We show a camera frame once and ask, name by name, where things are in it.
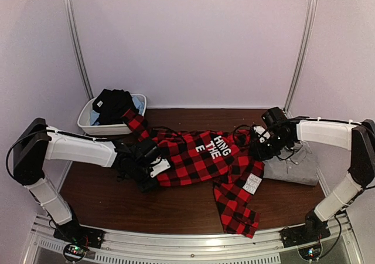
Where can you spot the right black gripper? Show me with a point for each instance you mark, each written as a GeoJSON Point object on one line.
{"type": "Point", "coordinates": [260, 154]}

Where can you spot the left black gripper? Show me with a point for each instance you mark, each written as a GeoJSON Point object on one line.
{"type": "Point", "coordinates": [143, 187]}

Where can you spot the red black plaid shirt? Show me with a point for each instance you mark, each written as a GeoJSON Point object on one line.
{"type": "Point", "coordinates": [220, 156]}

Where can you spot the white plastic laundry basket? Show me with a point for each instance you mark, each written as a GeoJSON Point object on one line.
{"type": "Point", "coordinates": [83, 122]}

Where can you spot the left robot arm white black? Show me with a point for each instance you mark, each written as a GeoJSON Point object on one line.
{"type": "Point", "coordinates": [40, 142]}

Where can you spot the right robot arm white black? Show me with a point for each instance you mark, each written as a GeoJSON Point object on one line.
{"type": "Point", "coordinates": [345, 154]}

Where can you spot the folded grey button shirt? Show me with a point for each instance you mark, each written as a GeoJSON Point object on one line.
{"type": "Point", "coordinates": [300, 168]}

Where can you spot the light blue shirt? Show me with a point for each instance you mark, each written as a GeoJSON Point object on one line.
{"type": "Point", "coordinates": [138, 103]}

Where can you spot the black shirt in basket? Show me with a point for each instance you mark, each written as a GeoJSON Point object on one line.
{"type": "Point", "coordinates": [111, 105]}

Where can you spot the left circuit board with leds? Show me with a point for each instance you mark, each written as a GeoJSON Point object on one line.
{"type": "Point", "coordinates": [74, 253]}

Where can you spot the circuit board with leds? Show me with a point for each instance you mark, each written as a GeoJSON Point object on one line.
{"type": "Point", "coordinates": [310, 253]}
{"type": "Point", "coordinates": [74, 253]}

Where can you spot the right circuit board with leds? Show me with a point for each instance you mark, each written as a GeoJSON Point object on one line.
{"type": "Point", "coordinates": [310, 253]}

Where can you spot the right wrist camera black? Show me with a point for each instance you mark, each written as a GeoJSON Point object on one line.
{"type": "Point", "coordinates": [272, 117]}

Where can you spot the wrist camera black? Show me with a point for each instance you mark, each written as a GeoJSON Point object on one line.
{"type": "Point", "coordinates": [272, 117]}
{"type": "Point", "coordinates": [157, 167]}

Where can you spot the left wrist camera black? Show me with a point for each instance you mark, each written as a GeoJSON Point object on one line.
{"type": "Point", "coordinates": [157, 167]}

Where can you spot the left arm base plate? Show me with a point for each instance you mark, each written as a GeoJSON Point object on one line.
{"type": "Point", "coordinates": [81, 235]}

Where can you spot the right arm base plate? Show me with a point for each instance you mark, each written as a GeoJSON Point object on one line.
{"type": "Point", "coordinates": [298, 235]}

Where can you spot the front aluminium rail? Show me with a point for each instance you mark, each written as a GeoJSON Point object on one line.
{"type": "Point", "coordinates": [266, 246]}

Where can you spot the right aluminium frame post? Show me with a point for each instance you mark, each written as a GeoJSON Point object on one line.
{"type": "Point", "coordinates": [303, 48]}

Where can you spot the aluminium frame post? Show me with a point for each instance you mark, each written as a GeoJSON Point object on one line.
{"type": "Point", "coordinates": [303, 48]}
{"type": "Point", "coordinates": [74, 33]}

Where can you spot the left aluminium frame post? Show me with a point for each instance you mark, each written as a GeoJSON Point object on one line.
{"type": "Point", "coordinates": [74, 33]}

